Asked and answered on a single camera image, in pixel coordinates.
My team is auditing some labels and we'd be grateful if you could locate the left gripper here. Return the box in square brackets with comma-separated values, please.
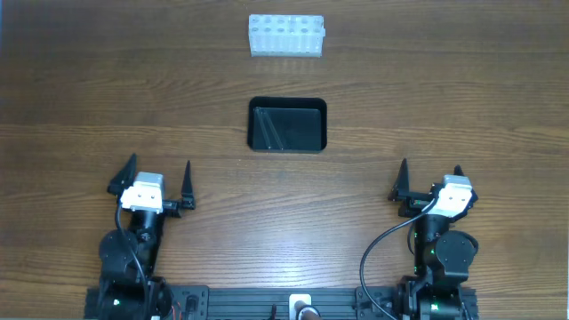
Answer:
[107, 153, 197, 220]

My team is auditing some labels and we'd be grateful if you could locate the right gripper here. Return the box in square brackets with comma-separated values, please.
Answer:
[389, 158, 466, 219]

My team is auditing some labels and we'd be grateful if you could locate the clear test tube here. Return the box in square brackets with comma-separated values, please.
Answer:
[261, 108, 285, 150]
[253, 107, 273, 150]

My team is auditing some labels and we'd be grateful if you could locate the black tray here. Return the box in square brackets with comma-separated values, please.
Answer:
[246, 96, 329, 155]

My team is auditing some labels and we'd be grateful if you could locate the white test tube rack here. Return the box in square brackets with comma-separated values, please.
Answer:
[247, 13, 327, 59]

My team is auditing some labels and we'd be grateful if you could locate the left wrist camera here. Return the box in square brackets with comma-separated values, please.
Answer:
[119, 171, 166, 215]

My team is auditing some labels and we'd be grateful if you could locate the black cable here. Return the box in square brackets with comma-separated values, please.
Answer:
[114, 202, 150, 308]
[358, 197, 439, 320]

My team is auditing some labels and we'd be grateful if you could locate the mounting rail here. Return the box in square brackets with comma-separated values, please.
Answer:
[84, 284, 481, 320]

